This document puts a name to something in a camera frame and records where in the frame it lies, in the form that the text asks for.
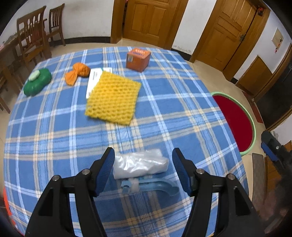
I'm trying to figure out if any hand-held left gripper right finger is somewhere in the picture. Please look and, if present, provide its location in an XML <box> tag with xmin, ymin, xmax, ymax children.
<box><xmin>172</xmin><ymin>148</ymin><xmax>265</xmax><ymax>237</ymax></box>

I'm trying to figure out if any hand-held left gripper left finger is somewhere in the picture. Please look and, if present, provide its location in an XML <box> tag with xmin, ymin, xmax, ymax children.
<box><xmin>25</xmin><ymin>147</ymin><xmax>116</xmax><ymax>237</ymax></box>

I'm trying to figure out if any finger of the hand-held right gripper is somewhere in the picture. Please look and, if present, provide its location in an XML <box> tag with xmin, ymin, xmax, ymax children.
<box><xmin>261</xmin><ymin>131</ymin><xmax>292</xmax><ymax>170</ymax></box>

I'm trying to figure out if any blue plastic piece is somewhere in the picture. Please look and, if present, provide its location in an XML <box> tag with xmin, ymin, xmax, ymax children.
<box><xmin>121</xmin><ymin>178</ymin><xmax>179</xmax><ymax>197</ymax></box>

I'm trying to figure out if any white cotton ball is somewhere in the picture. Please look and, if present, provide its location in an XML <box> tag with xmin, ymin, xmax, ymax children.
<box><xmin>128</xmin><ymin>178</ymin><xmax>139</xmax><ymax>191</ymax></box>

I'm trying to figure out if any white plastic bag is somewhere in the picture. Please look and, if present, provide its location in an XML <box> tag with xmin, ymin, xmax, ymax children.
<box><xmin>113</xmin><ymin>149</ymin><xmax>169</xmax><ymax>180</ymax></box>

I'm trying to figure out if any red basin with green rim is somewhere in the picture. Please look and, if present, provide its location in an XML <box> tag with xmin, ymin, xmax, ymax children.
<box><xmin>210</xmin><ymin>92</ymin><xmax>256</xmax><ymax>156</ymax></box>

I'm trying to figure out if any large yellow foam net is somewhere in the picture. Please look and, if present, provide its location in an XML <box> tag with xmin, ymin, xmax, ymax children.
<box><xmin>85</xmin><ymin>71</ymin><xmax>142</xmax><ymax>125</ymax></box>

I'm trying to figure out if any white leaflet box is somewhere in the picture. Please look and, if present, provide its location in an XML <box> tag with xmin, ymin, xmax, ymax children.
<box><xmin>86</xmin><ymin>67</ymin><xmax>112</xmax><ymax>99</ymax></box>

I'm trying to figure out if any orange mesh bag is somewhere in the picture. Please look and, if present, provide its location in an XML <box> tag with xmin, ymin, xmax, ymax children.
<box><xmin>64</xmin><ymin>63</ymin><xmax>91</xmax><ymax>86</ymax></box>

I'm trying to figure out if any orange cardboard box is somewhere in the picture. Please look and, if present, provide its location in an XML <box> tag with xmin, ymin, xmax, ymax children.
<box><xmin>126</xmin><ymin>47</ymin><xmax>151</xmax><ymax>73</ymax></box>

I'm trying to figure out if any red door mat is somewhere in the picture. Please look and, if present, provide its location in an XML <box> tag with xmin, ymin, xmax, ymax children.
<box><xmin>242</xmin><ymin>90</ymin><xmax>264</xmax><ymax>123</ymax></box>

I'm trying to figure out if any dark wooden door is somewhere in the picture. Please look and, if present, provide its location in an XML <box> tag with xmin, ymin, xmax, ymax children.
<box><xmin>255</xmin><ymin>43</ymin><xmax>292</xmax><ymax>131</ymax></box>

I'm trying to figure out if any blue plaid tablecloth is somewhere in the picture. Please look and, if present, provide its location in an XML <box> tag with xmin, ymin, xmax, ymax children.
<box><xmin>3</xmin><ymin>47</ymin><xmax>249</xmax><ymax>237</ymax></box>

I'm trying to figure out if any low wooden cabinet door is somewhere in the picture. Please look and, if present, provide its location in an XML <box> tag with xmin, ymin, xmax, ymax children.
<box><xmin>236</xmin><ymin>56</ymin><xmax>273</xmax><ymax>96</ymax></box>

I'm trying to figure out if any orange plastic tub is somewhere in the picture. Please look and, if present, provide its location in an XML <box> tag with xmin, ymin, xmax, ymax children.
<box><xmin>3</xmin><ymin>186</ymin><xmax>17</xmax><ymax>228</ymax></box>

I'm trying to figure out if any green flower-shaped container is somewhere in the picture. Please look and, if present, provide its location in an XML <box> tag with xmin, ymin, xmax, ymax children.
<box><xmin>23</xmin><ymin>68</ymin><xmax>52</xmax><ymax>96</ymax></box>

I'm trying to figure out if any wooden panel door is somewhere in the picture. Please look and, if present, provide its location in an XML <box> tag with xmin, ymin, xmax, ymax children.
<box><xmin>123</xmin><ymin>0</ymin><xmax>177</xmax><ymax>47</ymax></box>
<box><xmin>201</xmin><ymin>0</ymin><xmax>259</xmax><ymax>71</ymax></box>

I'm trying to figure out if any wooden dining table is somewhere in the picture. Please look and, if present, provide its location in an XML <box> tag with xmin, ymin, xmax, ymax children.
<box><xmin>0</xmin><ymin>30</ymin><xmax>24</xmax><ymax>95</ymax></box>

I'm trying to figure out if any wooden door frame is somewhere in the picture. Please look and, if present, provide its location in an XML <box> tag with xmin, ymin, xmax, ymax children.
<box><xmin>111</xmin><ymin>0</ymin><xmax>190</xmax><ymax>49</ymax></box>
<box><xmin>189</xmin><ymin>0</ymin><xmax>271</xmax><ymax>81</ymax></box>

